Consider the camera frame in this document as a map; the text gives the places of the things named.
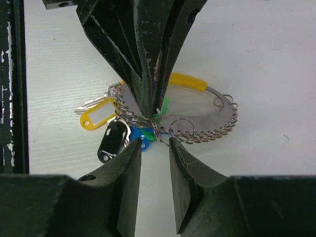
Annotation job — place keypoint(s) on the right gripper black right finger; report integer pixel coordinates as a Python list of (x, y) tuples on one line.
[(210, 204)]

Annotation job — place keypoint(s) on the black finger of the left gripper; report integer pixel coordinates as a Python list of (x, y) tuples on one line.
[(180, 20), (109, 26)]

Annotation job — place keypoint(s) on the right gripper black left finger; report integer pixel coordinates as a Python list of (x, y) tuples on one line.
[(102, 203)]

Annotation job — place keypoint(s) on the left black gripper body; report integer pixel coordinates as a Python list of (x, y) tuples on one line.
[(55, 4)]

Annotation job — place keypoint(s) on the keyring with yellow blue tags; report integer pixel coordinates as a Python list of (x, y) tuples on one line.
[(118, 111)]

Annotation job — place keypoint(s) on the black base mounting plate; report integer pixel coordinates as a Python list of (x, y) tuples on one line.
[(14, 137)]

